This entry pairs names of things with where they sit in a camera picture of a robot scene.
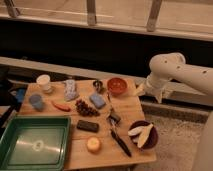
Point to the small dark metal object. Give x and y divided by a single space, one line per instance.
98 86

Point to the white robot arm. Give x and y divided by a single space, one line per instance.
164 68

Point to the blue white cloth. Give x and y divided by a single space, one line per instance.
70 91

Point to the dark grape bunch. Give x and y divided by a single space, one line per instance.
84 109

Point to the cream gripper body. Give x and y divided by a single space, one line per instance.
140 90

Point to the white banana slices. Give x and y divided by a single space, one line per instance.
143 134

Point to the yellow round sponge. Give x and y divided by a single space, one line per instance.
93 145

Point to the green plastic tray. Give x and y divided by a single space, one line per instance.
34 144

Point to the black rectangular block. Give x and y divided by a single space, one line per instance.
88 126

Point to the dark purple bowl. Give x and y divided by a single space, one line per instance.
153 136

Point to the black handled brush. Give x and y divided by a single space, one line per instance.
114 119

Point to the red bowl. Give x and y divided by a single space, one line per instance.
116 86

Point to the blue sponge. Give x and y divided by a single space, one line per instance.
97 100

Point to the white cup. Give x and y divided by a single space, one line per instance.
44 83

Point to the orange carrot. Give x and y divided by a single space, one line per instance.
61 107

